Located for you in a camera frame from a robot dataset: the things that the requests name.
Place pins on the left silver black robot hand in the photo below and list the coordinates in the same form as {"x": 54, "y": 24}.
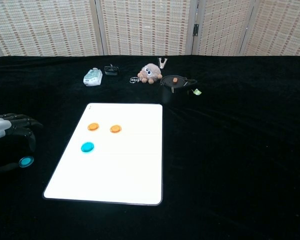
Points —
{"x": 0, "y": 128}

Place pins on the black velvet tablecloth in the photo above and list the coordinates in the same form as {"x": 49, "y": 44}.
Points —
{"x": 227, "y": 150}

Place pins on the green tea bag tag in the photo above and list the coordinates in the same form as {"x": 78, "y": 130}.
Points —
{"x": 197, "y": 92}

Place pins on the black teapot with orange knob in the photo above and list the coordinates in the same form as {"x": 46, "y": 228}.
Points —
{"x": 170, "y": 92}

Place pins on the small black clip device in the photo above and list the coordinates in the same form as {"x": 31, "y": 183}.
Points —
{"x": 111, "y": 70}

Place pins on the white V-shaped clip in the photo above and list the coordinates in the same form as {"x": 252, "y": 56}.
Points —
{"x": 162, "y": 65}

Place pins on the white magnetic board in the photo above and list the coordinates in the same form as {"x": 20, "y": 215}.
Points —
{"x": 127, "y": 170}

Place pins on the woven bamboo folding screen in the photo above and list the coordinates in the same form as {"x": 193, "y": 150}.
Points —
{"x": 145, "y": 27}

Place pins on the small clear plastic bottle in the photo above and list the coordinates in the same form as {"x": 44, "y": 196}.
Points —
{"x": 93, "y": 76}

